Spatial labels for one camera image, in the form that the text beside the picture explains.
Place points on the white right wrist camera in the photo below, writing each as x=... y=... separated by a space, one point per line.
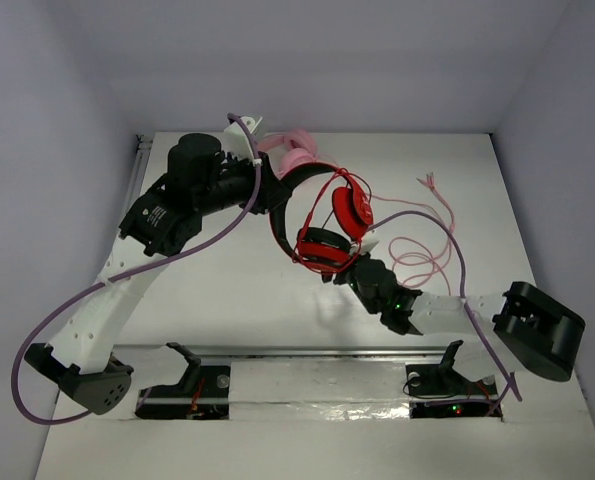
x=366 y=244

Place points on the red black headphones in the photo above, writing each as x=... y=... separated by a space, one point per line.
x=318 y=249

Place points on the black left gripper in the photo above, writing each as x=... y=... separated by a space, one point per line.
x=269 y=188

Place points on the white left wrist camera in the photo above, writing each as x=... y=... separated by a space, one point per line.
x=240 y=128

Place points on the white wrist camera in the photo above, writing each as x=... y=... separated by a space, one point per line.
x=366 y=244
x=240 y=128

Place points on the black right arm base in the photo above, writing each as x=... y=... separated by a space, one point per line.
x=437 y=391

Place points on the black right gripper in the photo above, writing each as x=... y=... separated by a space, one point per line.
x=341 y=278

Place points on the silver foil tape strip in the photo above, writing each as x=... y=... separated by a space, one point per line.
x=317 y=390

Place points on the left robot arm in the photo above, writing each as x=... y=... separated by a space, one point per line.
x=204 y=194

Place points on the pink headphones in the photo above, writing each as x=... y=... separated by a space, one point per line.
x=301 y=148

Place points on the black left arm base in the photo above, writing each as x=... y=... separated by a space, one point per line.
x=201 y=393

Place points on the aluminium rail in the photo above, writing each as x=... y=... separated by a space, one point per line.
x=256 y=352

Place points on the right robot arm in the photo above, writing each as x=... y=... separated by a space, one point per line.
x=521 y=329

